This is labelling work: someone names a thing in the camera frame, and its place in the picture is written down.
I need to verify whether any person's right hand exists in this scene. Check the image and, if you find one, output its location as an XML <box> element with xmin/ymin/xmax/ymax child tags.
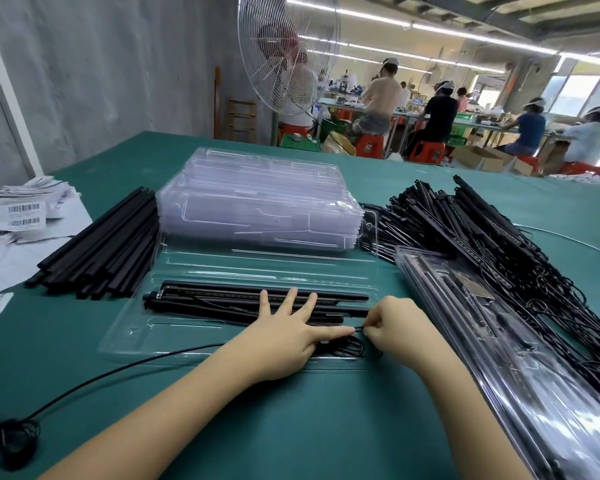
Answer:
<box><xmin>362</xmin><ymin>296</ymin><xmax>449</xmax><ymax>373</ymax></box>

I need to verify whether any person's left hand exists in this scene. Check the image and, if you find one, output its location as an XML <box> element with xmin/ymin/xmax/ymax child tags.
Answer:
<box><xmin>228</xmin><ymin>287</ymin><xmax>357</xmax><ymax>383</ymax></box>

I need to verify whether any black light bar cable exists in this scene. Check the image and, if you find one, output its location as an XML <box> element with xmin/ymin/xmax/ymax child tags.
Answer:
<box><xmin>314</xmin><ymin>325</ymin><xmax>367</xmax><ymax>361</ymax></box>

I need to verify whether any black light bar set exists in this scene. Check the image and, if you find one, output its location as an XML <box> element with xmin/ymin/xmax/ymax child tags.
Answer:
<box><xmin>143</xmin><ymin>281</ymin><xmax>371</xmax><ymax>326</ymax></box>

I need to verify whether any person's left forearm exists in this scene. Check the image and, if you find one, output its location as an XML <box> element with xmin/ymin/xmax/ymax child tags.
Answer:
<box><xmin>37</xmin><ymin>352</ymin><xmax>251</xmax><ymax>480</ymax></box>

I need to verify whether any person's right forearm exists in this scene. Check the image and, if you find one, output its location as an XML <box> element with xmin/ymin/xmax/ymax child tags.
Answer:
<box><xmin>419</xmin><ymin>345</ymin><xmax>534</xmax><ymax>480</ymax></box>

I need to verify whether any stack of clear blister trays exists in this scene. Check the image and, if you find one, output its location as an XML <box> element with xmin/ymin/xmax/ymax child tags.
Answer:
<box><xmin>156</xmin><ymin>147</ymin><xmax>366</xmax><ymax>251</ymax></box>

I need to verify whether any open clear blister tray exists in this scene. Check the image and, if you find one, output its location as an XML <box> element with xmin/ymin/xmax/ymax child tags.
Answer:
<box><xmin>97</xmin><ymin>210</ymin><xmax>382</xmax><ymax>371</ymax></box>

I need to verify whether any stack of packed blister packs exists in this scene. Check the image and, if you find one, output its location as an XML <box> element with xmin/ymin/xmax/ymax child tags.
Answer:
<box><xmin>394</xmin><ymin>245</ymin><xmax>600</xmax><ymax>480</ymax></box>

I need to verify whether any pile of plain black bars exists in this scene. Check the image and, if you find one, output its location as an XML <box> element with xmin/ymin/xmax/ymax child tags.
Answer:
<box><xmin>25</xmin><ymin>187</ymin><xmax>161</xmax><ymax>301</ymax></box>

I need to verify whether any wooden chair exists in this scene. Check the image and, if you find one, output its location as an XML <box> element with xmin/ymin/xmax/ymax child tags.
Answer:
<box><xmin>213</xmin><ymin>67</ymin><xmax>258</xmax><ymax>144</ymax></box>

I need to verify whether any large cardboard box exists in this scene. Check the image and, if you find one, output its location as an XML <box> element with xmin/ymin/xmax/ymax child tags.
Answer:
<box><xmin>450</xmin><ymin>144</ymin><xmax>516</xmax><ymax>173</ymax></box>

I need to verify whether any long green work table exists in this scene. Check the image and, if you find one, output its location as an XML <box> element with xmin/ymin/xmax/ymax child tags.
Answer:
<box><xmin>317</xmin><ymin>96</ymin><xmax>571</xmax><ymax>145</ymax></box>

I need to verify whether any white paper sheet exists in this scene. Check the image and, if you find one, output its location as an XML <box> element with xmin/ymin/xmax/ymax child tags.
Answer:
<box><xmin>0</xmin><ymin>200</ymin><xmax>94</xmax><ymax>300</ymax></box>

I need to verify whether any pile of barcode label sheets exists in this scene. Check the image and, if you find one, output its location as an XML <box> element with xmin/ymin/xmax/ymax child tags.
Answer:
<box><xmin>0</xmin><ymin>177</ymin><xmax>82</xmax><ymax>275</ymax></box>

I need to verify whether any short ceiling light strip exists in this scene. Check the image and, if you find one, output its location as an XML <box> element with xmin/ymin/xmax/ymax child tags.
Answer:
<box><xmin>299</xmin><ymin>34</ymin><xmax>507</xmax><ymax>75</ymax></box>

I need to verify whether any long ceiling light strip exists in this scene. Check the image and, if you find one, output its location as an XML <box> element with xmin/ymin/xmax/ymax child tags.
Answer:
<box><xmin>285</xmin><ymin>0</ymin><xmax>559</xmax><ymax>56</ymax></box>

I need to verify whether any bright window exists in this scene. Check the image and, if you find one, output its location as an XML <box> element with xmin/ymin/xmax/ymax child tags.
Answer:
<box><xmin>542</xmin><ymin>72</ymin><xmax>600</xmax><ymax>118</ymax></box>

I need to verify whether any pile of cabled black light bars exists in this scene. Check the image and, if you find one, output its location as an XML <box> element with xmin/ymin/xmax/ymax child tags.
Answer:
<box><xmin>362</xmin><ymin>175</ymin><xmax>600</xmax><ymax>411</ymax></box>

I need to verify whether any long black cable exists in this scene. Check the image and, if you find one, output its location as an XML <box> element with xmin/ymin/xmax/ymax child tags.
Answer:
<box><xmin>0</xmin><ymin>343</ymin><xmax>227</xmax><ymax>471</ymax></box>

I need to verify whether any thin white cable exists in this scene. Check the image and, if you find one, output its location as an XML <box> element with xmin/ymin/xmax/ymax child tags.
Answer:
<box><xmin>512</xmin><ymin>223</ymin><xmax>600</xmax><ymax>261</ymax></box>

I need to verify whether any white wire-guard standing fan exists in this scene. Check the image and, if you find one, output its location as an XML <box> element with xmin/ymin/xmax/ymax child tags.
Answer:
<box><xmin>237</xmin><ymin>0</ymin><xmax>342</xmax><ymax>145</ymax></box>

